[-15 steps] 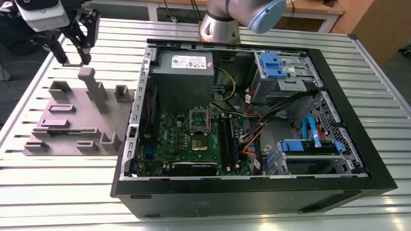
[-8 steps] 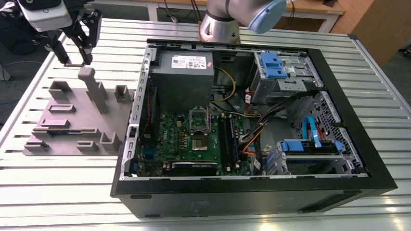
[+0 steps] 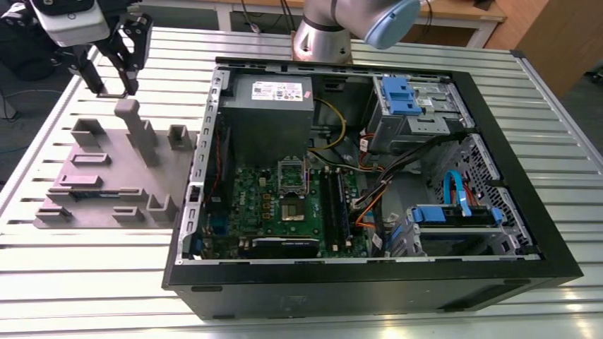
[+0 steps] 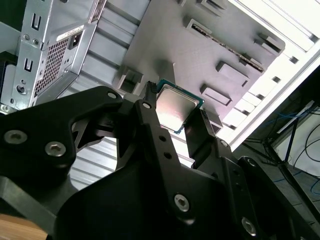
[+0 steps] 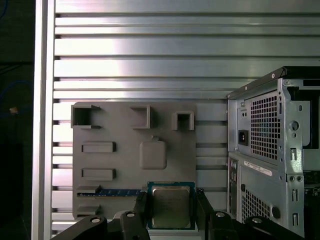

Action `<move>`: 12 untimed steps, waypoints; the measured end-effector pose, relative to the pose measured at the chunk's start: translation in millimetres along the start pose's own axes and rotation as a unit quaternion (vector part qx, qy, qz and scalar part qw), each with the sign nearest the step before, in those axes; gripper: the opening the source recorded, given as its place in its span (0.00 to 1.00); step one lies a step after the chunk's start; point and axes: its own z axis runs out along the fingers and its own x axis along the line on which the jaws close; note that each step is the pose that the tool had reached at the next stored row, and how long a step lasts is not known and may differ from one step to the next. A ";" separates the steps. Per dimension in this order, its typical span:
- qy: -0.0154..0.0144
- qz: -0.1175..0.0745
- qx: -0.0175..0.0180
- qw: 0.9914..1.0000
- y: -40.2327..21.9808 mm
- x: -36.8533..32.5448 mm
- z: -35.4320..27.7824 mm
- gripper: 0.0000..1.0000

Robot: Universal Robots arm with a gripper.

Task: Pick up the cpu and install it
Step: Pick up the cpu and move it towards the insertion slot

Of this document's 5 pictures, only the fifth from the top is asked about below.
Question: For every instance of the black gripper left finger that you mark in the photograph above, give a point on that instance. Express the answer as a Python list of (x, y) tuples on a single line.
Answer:
[(135, 227)]

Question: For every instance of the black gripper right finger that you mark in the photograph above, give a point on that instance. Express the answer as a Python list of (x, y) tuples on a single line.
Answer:
[(225, 227)]

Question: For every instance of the grey plastic parts rack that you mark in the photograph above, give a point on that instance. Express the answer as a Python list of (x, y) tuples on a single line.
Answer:
[(120, 160)]

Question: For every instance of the black open PC case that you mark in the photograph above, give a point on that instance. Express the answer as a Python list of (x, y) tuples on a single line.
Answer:
[(265, 175)]

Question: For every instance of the grey power supply unit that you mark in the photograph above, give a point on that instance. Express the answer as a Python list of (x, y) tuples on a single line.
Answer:
[(265, 125)]

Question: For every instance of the silver CPU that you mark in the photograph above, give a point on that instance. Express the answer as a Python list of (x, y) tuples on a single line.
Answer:
[(171, 205)]

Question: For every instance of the RAM stick blue label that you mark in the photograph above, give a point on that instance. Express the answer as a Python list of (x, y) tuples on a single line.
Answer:
[(117, 193)]

